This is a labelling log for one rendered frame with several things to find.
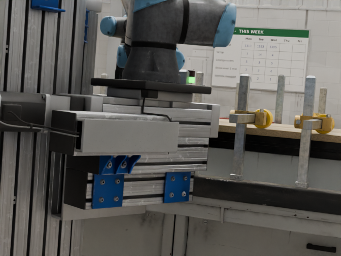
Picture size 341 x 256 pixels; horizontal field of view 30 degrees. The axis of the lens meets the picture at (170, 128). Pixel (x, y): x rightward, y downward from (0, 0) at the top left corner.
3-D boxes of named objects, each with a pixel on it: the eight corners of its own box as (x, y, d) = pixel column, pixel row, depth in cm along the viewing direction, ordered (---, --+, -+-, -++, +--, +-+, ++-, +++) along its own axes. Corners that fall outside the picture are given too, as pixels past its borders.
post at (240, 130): (238, 198, 246) (248, 73, 243) (230, 197, 247) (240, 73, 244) (240, 197, 249) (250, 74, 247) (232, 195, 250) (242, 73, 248)
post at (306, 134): (304, 204, 237) (315, 75, 235) (295, 203, 239) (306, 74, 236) (305, 203, 241) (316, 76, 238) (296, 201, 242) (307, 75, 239)
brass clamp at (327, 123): (330, 131, 232) (331, 118, 232) (293, 128, 237) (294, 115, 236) (332, 131, 238) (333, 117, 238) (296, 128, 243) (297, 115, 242)
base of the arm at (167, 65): (147, 81, 153) (150, 39, 153) (109, 78, 164) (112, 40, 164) (192, 85, 163) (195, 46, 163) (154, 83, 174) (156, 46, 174)
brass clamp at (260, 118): (263, 125, 241) (264, 112, 240) (228, 122, 245) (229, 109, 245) (266, 125, 246) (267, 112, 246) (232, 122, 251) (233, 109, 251)
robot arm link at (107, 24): (121, 14, 234) (139, 19, 243) (98, 14, 241) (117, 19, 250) (119, 35, 235) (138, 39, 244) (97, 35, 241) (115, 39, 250)
